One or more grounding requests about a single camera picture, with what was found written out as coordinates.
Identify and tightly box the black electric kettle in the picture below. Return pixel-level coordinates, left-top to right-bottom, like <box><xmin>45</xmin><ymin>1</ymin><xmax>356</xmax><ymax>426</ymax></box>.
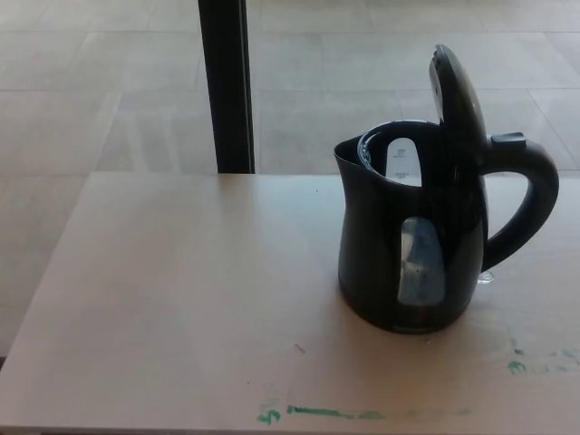
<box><xmin>333</xmin><ymin>43</ymin><xmax>561</xmax><ymax>336</ymax></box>

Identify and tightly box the black vertical post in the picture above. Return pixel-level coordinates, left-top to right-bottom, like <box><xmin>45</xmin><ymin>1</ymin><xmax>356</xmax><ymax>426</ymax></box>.
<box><xmin>198</xmin><ymin>0</ymin><xmax>256</xmax><ymax>175</ymax></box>

